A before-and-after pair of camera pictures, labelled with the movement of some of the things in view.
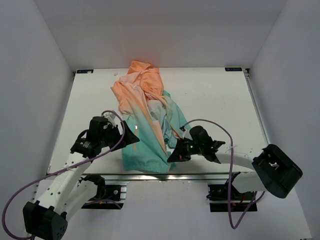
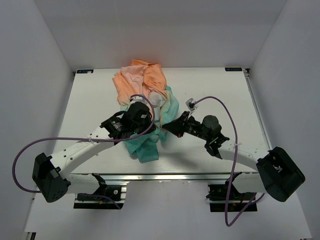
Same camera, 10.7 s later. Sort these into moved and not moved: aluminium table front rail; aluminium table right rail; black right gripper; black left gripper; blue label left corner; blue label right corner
Moved: black left gripper; black right gripper
Not moved: blue label right corner; blue label left corner; aluminium table right rail; aluminium table front rail
